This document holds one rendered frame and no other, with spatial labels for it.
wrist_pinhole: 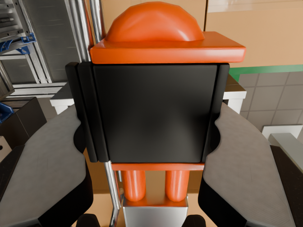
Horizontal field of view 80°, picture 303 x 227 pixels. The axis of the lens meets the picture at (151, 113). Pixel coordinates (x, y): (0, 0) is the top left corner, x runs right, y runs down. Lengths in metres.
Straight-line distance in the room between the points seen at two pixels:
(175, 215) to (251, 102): 1.38
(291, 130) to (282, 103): 0.28
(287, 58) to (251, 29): 0.18
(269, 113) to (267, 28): 1.00
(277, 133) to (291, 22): 1.15
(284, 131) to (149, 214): 1.67
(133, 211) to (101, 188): 0.26
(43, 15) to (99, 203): 0.91
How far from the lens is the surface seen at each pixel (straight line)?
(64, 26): 1.08
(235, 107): 0.75
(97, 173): 0.48
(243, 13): 0.70
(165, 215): 0.20
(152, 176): 0.21
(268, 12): 0.73
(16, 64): 1.27
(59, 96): 0.75
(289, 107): 1.71
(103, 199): 0.46
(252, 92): 1.49
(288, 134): 1.82
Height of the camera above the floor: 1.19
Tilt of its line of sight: 58 degrees down
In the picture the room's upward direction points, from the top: 179 degrees counter-clockwise
